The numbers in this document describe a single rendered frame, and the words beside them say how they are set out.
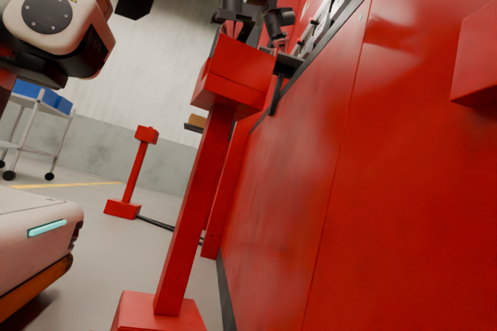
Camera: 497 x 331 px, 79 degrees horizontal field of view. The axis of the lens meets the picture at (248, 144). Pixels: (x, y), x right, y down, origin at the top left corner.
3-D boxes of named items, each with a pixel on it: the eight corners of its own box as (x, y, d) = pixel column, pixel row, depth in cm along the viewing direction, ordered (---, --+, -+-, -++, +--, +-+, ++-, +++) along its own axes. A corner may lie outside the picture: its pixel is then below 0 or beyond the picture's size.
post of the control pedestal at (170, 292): (151, 304, 76) (210, 106, 85) (174, 306, 78) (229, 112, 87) (153, 315, 71) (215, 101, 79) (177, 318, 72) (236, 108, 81)
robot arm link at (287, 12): (259, 1, 128) (266, -5, 119) (284, -2, 130) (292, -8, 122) (264, 30, 130) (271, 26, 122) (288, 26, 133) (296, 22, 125)
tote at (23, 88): (5, 95, 335) (11, 80, 338) (52, 108, 343) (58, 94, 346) (-16, 86, 300) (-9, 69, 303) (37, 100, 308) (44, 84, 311)
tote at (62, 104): (26, 105, 376) (32, 91, 379) (68, 117, 384) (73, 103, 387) (10, 97, 341) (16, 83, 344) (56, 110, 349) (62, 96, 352)
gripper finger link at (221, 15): (242, 50, 77) (244, 15, 78) (216, 45, 75) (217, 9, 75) (234, 58, 84) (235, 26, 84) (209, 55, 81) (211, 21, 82)
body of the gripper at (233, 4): (253, 22, 79) (254, -5, 80) (215, 14, 75) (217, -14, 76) (245, 32, 85) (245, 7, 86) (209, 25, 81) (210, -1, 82)
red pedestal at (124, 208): (110, 210, 270) (139, 124, 284) (137, 217, 272) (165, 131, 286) (103, 213, 250) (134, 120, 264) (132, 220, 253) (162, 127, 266)
